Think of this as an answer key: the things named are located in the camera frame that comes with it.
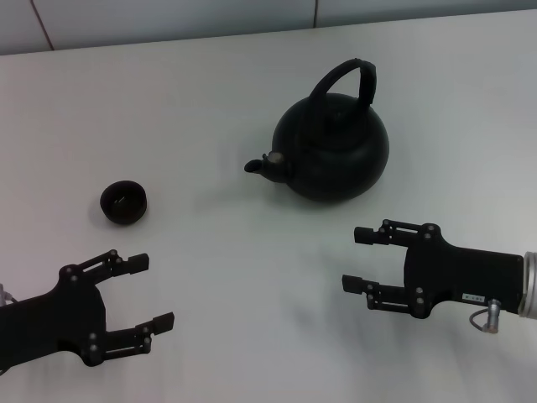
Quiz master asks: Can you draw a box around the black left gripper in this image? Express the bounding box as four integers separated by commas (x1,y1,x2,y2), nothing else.
0,249,175,368

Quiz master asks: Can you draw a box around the dark brown teacup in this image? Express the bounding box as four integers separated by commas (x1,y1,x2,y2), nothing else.
99,179,149,226

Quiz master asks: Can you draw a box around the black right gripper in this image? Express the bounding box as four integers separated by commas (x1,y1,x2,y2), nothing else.
341,218,526,321

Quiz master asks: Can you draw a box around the black round teapot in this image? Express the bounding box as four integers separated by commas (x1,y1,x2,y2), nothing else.
243,57,390,205

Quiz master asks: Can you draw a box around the right wrist connector cable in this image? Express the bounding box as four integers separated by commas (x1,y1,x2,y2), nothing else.
469,297,504,335

